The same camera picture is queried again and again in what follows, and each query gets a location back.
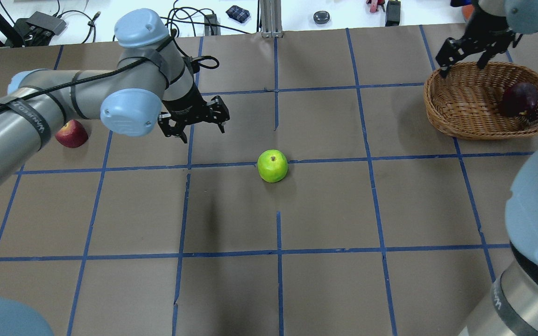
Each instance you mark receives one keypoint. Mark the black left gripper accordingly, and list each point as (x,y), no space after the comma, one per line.
(188,108)

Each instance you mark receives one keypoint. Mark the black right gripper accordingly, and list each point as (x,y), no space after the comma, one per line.
(487,29)

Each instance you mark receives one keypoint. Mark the dark red apple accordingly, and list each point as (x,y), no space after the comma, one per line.
(521,99)

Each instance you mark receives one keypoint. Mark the green apple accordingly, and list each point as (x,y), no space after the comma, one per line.
(272,166)

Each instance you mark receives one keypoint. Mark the red yellow apple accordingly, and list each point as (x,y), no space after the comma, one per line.
(72,134)

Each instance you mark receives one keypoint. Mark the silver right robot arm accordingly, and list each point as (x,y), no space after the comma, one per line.
(511,306)

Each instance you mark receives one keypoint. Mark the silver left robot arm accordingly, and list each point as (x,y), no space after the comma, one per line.
(154,84)

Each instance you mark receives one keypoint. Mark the wicker basket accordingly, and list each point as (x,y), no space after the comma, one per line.
(467,103)

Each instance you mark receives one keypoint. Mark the orange cylinder container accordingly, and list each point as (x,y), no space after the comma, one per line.
(467,11)

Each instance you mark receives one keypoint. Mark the black power adapter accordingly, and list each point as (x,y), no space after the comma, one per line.
(393,13)

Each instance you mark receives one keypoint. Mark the red small device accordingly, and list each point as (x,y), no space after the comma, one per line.
(376,5)

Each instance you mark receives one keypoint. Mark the dark blue small pouch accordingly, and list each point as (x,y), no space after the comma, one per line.
(239,14)

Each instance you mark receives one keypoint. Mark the dark round mouse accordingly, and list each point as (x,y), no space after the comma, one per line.
(321,17)

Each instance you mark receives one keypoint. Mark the grey usb hub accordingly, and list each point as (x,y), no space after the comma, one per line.
(39,29)

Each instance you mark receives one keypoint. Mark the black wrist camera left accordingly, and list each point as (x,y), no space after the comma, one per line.
(194,64)

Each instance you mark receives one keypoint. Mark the aluminium frame post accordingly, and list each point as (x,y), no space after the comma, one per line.
(271,18)

